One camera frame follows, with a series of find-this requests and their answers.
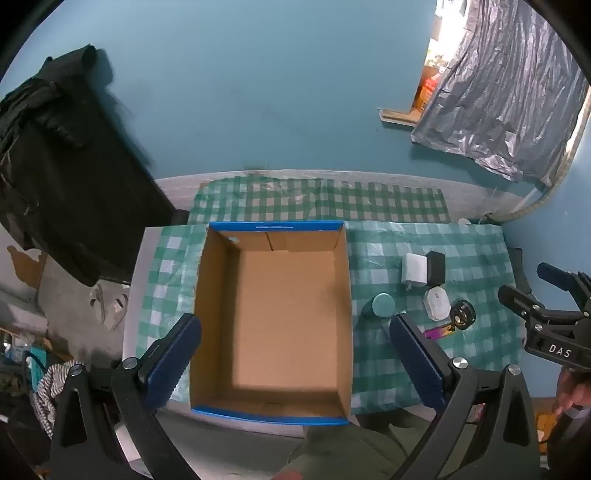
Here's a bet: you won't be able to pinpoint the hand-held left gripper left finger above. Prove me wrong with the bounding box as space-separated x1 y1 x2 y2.
48 313 202 480

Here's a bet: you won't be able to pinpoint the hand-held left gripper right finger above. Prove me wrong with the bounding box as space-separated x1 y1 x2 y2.
389 315 541 480

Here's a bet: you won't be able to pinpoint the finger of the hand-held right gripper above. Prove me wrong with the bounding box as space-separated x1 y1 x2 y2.
498 284 551 325
537 261 591 311

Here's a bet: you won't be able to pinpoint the round black puck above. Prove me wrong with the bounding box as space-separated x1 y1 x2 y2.
450 300 476 332

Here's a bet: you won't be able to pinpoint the white octagonal device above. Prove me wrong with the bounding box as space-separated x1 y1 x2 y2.
423 286 451 322

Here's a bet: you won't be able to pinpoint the teal round tin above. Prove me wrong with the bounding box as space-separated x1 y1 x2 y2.
370 294 397 320

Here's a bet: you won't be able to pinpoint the white charger block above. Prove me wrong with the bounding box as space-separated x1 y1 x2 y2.
401 253 430 291

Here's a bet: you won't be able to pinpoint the small black box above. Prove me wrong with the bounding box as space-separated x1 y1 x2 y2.
425 251 446 288

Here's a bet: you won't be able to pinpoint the blue-rimmed cardboard box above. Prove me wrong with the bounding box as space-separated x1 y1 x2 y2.
188 220 355 426

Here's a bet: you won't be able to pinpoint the person's right hand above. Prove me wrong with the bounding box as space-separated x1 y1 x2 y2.
555 370 591 415

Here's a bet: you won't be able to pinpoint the white sandals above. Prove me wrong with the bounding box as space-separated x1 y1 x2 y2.
90 284 130 330

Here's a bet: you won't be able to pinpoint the person's green pants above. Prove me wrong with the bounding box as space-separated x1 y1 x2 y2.
286 411 444 480

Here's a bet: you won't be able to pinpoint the green checked tablecloth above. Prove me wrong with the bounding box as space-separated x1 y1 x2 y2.
127 178 518 416

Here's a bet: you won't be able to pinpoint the striped cloth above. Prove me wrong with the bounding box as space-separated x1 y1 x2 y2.
34 362 78 439

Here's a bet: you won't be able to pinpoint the silver foil curtain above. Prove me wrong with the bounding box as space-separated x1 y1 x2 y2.
411 0 591 185

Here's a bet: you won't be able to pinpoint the wooden shelf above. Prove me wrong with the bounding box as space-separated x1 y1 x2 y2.
379 108 421 126

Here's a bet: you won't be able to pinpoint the orange packets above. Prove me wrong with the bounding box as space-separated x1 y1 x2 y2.
417 65 441 112

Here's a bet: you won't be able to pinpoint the thick rope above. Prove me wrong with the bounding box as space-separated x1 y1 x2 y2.
485 134 583 223

